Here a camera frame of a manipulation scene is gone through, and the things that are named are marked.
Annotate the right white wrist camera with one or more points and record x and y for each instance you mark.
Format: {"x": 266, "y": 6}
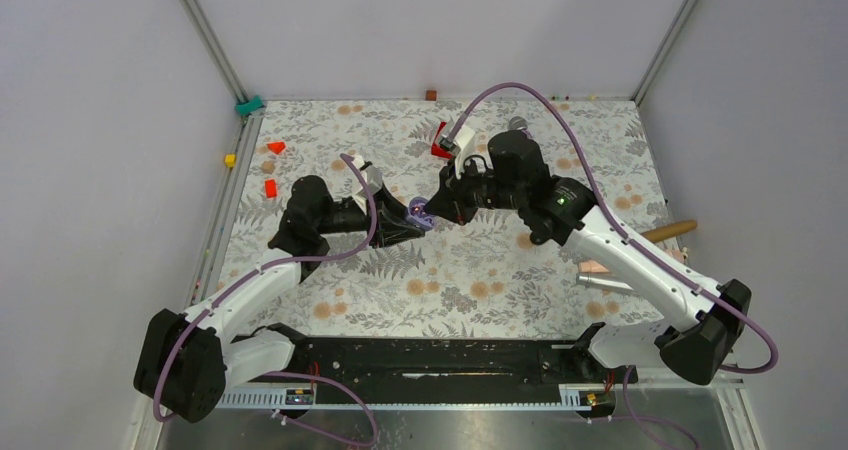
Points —
{"x": 464, "y": 140}

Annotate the teal block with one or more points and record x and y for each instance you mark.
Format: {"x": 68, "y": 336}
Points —
{"x": 250, "y": 106}

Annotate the silver metal cylinder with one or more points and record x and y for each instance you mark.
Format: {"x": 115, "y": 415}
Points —
{"x": 604, "y": 282}

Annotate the orange triangular block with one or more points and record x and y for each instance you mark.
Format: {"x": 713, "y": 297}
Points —
{"x": 276, "y": 147}

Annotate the floral patterned mat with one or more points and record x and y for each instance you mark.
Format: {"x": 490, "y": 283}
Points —
{"x": 484, "y": 279}

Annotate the purple earbud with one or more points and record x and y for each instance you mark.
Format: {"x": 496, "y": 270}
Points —
{"x": 417, "y": 203}

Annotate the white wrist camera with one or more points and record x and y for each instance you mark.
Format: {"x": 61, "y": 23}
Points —
{"x": 464, "y": 140}
{"x": 368, "y": 178}

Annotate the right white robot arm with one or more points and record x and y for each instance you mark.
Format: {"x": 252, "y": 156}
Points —
{"x": 700, "y": 317}

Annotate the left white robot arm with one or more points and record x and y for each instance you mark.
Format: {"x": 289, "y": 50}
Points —
{"x": 189, "y": 359}

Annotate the wooden handle stick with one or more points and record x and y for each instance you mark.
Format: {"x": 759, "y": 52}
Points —
{"x": 670, "y": 231}

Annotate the red open box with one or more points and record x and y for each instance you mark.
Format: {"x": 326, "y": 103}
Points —
{"x": 443, "y": 145}

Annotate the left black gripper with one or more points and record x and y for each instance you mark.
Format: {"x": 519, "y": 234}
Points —
{"x": 379, "y": 230}

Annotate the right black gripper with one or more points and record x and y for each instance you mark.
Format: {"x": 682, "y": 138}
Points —
{"x": 450, "y": 201}

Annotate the yellow small cube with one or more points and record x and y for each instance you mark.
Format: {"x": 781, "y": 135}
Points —
{"x": 230, "y": 161}

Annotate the lavender earbud charging case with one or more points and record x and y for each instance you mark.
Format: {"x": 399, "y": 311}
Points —
{"x": 421, "y": 219}

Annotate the pink cylinder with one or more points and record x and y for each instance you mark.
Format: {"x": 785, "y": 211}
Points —
{"x": 592, "y": 267}

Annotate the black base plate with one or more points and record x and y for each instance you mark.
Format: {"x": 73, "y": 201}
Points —
{"x": 420, "y": 371}

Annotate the purple glitter microphone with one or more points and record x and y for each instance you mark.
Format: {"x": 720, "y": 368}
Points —
{"x": 518, "y": 123}

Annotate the red small block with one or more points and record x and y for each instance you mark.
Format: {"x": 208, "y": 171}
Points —
{"x": 271, "y": 188}

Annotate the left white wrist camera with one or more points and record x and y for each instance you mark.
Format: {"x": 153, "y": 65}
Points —
{"x": 368, "y": 178}

